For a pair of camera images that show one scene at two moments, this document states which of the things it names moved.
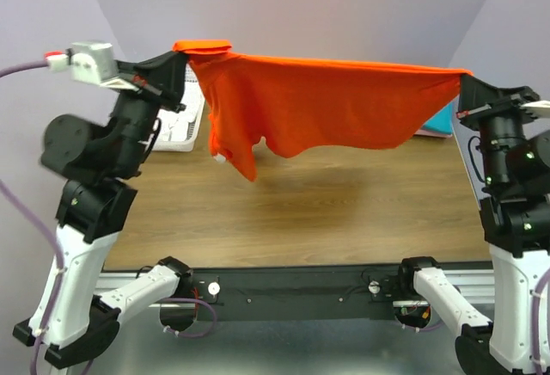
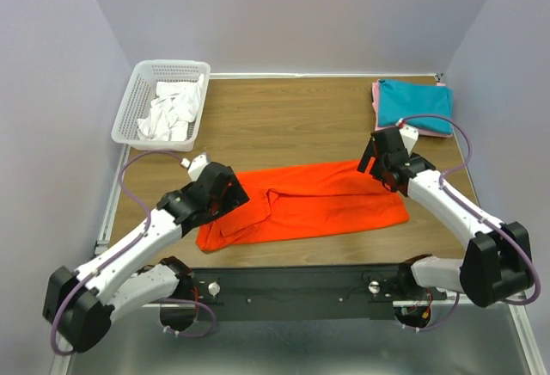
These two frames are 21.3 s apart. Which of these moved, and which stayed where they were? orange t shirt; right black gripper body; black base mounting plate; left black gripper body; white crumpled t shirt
Moved: orange t shirt; left black gripper body; right black gripper body
Stayed: white crumpled t shirt; black base mounting plate
